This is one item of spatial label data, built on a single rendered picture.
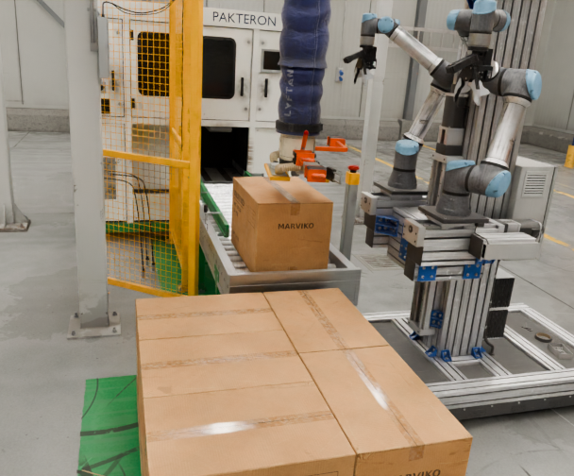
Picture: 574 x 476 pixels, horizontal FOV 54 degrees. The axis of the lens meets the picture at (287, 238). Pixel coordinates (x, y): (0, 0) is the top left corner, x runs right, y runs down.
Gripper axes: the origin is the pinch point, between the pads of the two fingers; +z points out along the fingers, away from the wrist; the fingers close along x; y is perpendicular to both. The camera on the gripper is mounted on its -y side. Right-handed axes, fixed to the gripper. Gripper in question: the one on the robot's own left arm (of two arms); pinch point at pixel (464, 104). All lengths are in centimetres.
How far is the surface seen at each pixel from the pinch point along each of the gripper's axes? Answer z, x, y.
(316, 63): -10, 73, -33
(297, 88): 2, 75, -41
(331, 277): 95, 68, -18
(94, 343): 152, 122, -138
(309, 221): 67, 76, -30
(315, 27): -25, 73, -35
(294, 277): 94, 67, -38
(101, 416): 152, 50, -132
